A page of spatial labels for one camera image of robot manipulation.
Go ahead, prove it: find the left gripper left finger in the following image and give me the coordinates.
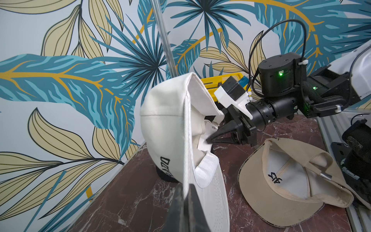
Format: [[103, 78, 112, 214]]
[[162, 184, 185, 232]]

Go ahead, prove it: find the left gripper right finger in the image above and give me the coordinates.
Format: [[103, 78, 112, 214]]
[[185, 184, 210, 232]]

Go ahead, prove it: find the white perforated cap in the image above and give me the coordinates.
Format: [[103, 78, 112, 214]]
[[140, 72, 230, 232]]

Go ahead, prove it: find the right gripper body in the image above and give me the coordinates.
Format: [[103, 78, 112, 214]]
[[227, 105, 258, 146]]

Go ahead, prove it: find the tan khaki cap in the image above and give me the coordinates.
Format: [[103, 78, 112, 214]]
[[238, 138, 361, 228]]

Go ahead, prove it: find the yellow black toolbox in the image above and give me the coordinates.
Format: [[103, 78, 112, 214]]
[[201, 72, 249, 102]]

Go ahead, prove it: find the black cap at back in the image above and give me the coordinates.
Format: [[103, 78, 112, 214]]
[[156, 167, 178, 183]]

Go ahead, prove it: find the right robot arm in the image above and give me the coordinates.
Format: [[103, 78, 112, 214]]
[[207, 42, 371, 146]]

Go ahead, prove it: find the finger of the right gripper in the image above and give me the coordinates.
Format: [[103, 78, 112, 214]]
[[215, 102, 231, 122], [206, 120, 242, 145]]

